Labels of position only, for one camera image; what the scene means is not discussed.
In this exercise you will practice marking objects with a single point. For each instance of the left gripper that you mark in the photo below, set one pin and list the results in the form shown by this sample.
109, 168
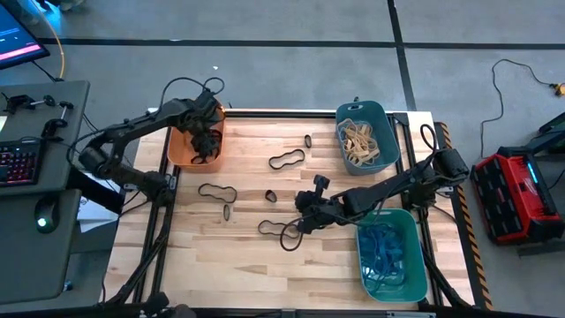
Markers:
207, 112

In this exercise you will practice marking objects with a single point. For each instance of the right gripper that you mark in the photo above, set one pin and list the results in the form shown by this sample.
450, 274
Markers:
326, 212

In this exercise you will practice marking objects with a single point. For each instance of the cream rubber band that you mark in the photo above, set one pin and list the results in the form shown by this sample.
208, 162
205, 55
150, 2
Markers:
348, 128
359, 143
357, 156

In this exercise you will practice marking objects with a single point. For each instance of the wide blue rubber band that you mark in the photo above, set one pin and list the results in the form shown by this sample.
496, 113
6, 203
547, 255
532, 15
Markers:
379, 238

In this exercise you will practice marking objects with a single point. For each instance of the black resistance band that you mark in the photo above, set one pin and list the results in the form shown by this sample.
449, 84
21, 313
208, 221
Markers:
375, 276

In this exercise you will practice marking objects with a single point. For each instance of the slate blue plastic basket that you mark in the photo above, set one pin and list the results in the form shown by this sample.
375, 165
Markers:
388, 132

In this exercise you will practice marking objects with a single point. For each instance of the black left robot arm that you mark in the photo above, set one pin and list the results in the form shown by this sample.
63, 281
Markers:
132, 128

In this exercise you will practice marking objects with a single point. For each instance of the orange plastic basket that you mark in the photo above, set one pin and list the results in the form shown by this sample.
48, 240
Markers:
181, 154

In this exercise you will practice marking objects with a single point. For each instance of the teal green plastic basket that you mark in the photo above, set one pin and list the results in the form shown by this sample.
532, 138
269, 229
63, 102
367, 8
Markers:
410, 282

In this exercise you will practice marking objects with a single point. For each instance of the white paper sheet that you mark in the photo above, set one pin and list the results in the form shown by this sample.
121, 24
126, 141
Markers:
95, 216

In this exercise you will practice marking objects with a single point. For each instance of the grey desk top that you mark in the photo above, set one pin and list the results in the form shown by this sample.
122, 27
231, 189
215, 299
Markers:
66, 132
26, 265

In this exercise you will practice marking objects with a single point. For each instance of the black metal clamp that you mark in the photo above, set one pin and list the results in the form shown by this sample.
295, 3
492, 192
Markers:
17, 102
48, 128

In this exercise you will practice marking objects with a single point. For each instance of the yellow black hazard tape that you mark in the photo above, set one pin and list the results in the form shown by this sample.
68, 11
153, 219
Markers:
474, 247

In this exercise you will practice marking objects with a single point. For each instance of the black computer mouse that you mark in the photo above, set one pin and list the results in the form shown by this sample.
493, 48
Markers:
46, 212

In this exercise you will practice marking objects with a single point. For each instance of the backlit black keyboard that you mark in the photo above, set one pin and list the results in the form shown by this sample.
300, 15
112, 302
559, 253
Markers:
20, 163

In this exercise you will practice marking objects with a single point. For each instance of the red black power station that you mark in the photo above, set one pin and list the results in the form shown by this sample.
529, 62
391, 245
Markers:
507, 199

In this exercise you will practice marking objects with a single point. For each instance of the computer monitor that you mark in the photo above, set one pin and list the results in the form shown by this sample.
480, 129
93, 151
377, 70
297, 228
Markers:
17, 40

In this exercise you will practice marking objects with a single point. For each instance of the green black device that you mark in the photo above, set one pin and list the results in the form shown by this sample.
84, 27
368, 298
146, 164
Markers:
554, 132

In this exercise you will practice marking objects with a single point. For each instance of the yellow plug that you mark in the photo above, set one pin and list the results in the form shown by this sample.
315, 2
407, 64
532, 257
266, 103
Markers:
559, 89

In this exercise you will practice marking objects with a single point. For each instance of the silver metal bracket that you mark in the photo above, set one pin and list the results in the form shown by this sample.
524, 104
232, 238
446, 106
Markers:
410, 315

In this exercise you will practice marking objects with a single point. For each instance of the black camera rig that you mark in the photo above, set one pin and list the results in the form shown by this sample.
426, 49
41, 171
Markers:
159, 305

